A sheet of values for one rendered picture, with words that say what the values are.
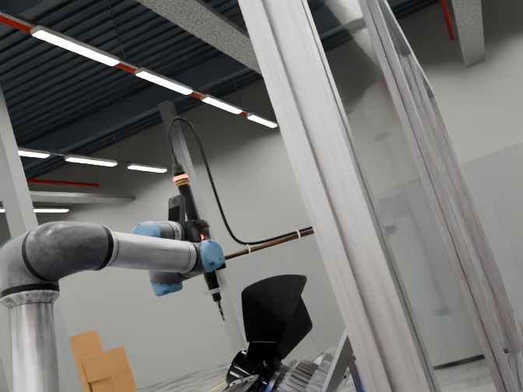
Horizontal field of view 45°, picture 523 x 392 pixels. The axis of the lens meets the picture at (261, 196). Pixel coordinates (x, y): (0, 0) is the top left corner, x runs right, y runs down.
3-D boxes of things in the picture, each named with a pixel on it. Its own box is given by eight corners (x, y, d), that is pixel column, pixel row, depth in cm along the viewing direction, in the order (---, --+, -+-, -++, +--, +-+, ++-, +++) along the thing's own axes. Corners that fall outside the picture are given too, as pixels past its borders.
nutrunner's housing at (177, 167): (222, 299, 190) (179, 155, 197) (225, 299, 187) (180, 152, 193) (210, 303, 189) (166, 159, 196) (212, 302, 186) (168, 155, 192)
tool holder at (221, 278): (230, 288, 193) (221, 257, 195) (235, 286, 187) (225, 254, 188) (202, 297, 191) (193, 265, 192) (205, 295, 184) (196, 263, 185)
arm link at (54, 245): (57, 204, 121) (222, 231, 160) (23, 221, 127) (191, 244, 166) (62, 262, 117) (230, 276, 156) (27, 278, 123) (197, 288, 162)
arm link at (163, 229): (133, 258, 161) (124, 226, 162) (155, 256, 171) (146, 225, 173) (159, 249, 159) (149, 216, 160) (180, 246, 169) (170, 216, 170)
